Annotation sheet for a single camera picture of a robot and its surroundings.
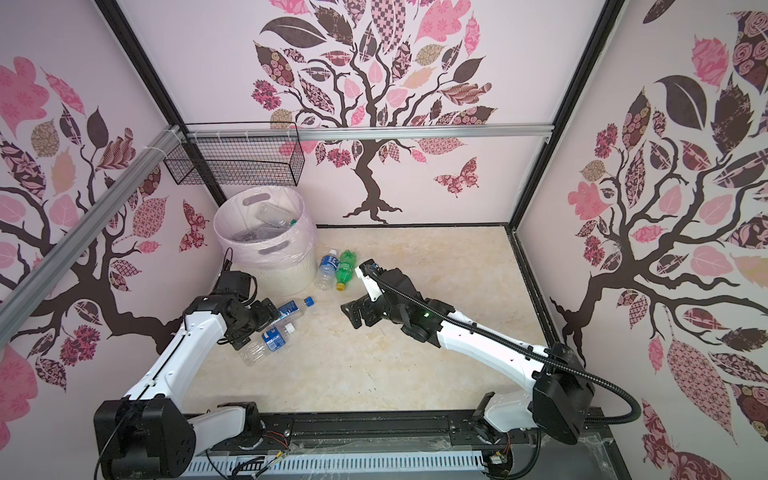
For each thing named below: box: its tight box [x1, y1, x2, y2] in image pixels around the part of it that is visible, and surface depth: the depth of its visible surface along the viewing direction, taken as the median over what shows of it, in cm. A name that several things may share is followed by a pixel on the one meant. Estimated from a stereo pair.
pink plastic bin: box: [213, 186, 318, 297], surface depth 92 cm
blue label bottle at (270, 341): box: [239, 326, 286, 366], surface depth 85 cm
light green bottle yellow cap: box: [336, 249, 357, 291], surface depth 103 cm
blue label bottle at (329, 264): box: [315, 250, 339, 291], surface depth 105 cm
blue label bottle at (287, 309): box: [270, 300, 299, 325], surface depth 93 cm
